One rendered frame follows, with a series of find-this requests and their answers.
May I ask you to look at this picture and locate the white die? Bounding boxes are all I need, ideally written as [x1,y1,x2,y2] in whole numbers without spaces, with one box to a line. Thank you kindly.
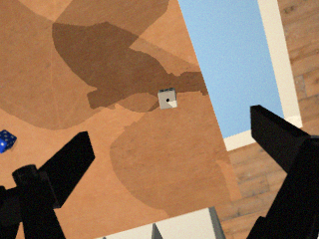
[158,88,177,110]

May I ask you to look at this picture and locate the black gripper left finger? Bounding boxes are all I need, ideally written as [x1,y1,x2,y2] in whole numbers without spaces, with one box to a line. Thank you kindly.
[0,131,96,239]

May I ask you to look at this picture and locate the blue die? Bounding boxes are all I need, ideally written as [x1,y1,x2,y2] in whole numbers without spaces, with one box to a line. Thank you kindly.
[0,129,17,153]

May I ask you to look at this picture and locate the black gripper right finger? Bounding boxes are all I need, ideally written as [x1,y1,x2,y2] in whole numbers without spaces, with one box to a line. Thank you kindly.
[246,105,319,239]

